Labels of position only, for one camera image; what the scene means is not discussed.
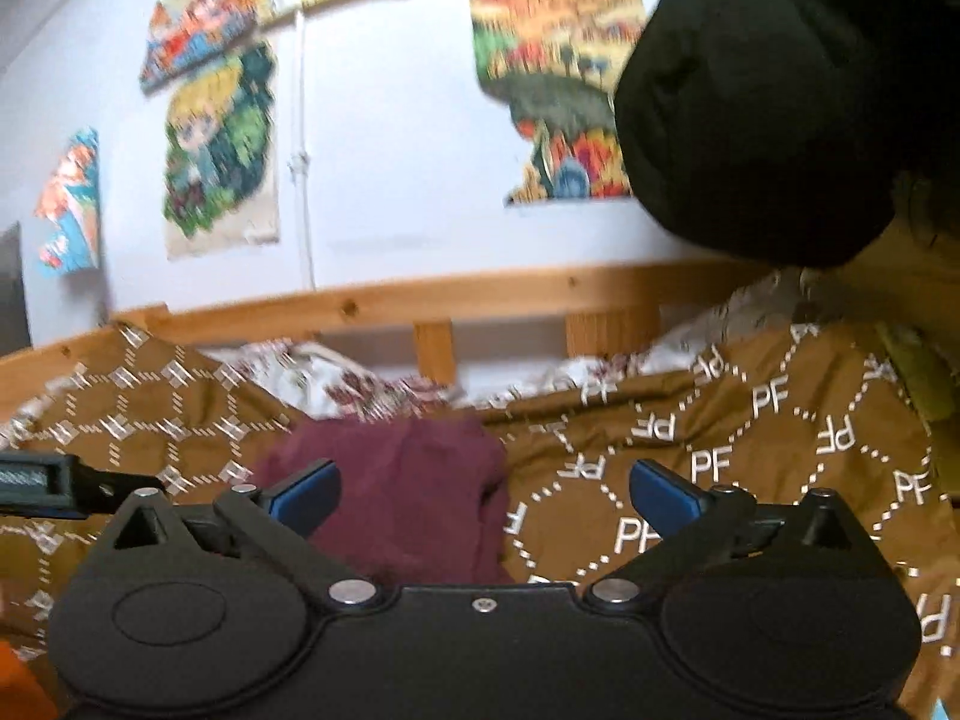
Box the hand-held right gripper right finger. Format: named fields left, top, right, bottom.
left=585, top=459, right=875, bottom=608

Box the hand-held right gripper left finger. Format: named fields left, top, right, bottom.
left=112, top=457, right=377, bottom=608

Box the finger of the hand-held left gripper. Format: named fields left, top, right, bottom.
left=0, top=454, right=167, bottom=520

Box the maroon garment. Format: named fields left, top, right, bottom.
left=255, top=416, right=515, bottom=586

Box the dark grey object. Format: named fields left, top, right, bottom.
left=0, top=221, right=32, bottom=359

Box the orange cloth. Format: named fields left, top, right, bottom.
left=0, top=637, right=58, bottom=720

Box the yellow-green cloth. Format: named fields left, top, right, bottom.
left=881, top=322, right=957, bottom=425

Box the black rounded object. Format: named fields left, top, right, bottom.
left=613, top=0, right=960, bottom=271

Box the red and blue wall poster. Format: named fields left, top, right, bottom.
left=33, top=127, right=103, bottom=280

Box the white wall conduit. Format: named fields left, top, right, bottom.
left=287, top=7, right=317, bottom=291

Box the wall poster with cartoon figure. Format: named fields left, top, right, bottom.
left=163, top=43, right=283, bottom=261

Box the green flowered wall poster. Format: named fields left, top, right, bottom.
left=469, top=0, right=647, bottom=205

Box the red patchwork wall poster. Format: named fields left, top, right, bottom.
left=139, top=0, right=265, bottom=96

